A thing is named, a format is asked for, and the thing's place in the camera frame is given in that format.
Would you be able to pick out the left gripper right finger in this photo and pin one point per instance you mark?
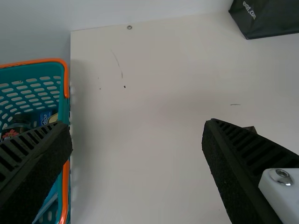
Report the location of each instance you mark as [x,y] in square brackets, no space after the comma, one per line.
[240,168]

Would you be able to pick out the dark grey bag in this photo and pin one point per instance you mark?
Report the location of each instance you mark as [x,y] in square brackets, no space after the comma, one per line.
[268,18]

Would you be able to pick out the blue rectangular tin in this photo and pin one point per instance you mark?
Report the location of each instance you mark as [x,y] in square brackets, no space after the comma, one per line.
[45,117]

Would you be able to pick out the teal shopping basket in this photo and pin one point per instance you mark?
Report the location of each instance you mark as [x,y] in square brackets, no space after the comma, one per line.
[30,93]

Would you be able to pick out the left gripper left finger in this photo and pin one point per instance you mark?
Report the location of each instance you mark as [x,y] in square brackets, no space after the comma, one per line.
[30,168]

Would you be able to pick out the dark coffee bottle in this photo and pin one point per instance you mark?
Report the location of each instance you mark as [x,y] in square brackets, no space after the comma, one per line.
[16,128]

